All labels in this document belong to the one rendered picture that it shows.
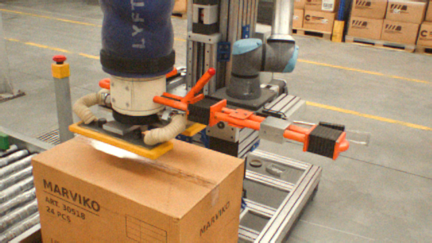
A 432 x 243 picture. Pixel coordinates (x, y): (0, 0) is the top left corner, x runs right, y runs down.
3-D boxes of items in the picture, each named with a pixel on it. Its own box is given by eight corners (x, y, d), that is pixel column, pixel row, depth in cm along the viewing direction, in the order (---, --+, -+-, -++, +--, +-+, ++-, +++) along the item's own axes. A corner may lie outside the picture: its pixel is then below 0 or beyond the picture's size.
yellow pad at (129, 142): (68, 131, 133) (67, 117, 132) (91, 121, 142) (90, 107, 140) (153, 160, 118) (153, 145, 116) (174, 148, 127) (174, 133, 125)
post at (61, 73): (67, 220, 259) (50, 63, 220) (75, 214, 265) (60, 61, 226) (75, 223, 256) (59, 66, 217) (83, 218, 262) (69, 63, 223)
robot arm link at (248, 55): (230, 66, 181) (232, 35, 176) (262, 68, 181) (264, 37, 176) (230, 74, 170) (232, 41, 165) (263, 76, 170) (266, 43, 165)
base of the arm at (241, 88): (235, 86, 189) (236, 64, 185) (266, 92, 182) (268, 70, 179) (219, 94, 176) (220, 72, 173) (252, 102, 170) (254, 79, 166)
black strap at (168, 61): (84, 63, 125) (83, 50, 123) (134, 49, 143) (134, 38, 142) (144, 78, 115) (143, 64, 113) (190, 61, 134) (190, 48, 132)
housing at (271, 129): (257, 138, 112) (258, 123, 110) (267, 129, 117) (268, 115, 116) (281, 145, 109) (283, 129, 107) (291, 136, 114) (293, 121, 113)
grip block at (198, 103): (184, 121, 121) (185, 101, 118) (202, 111, 129) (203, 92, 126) (210, 127, 117) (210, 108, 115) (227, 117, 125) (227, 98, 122)
